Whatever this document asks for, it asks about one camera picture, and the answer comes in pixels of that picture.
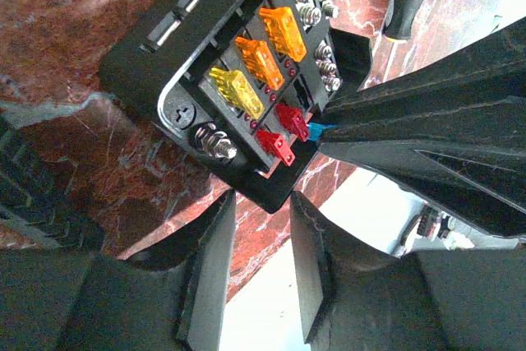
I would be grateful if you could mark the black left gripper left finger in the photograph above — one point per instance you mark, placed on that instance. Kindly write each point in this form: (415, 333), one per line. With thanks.
(168, 296)

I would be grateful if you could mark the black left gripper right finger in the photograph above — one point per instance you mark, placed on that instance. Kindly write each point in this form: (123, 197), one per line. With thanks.
(355, 297)

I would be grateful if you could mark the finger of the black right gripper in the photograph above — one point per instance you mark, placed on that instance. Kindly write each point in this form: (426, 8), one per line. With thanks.
(488, 70)
(482, 184)

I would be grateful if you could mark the blue blade fuse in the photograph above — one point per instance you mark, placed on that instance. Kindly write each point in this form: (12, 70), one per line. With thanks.
(317, 129)

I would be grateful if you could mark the orange blade fuse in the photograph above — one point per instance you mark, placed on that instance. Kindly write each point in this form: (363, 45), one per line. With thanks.
(260, 62)
(283, 32)

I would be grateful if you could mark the black fuse box base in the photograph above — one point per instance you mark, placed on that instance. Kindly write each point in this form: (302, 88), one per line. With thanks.
(160, 68)

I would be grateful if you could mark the red blade fuse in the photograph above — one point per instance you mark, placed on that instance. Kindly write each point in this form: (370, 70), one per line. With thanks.
(292, 120)

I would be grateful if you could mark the red fuse in box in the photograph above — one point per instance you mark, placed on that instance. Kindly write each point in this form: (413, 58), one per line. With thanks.
(275, 144)

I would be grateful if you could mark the yellow fuse in box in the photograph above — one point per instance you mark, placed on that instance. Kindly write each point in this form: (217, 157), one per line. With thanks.
(236, 89)

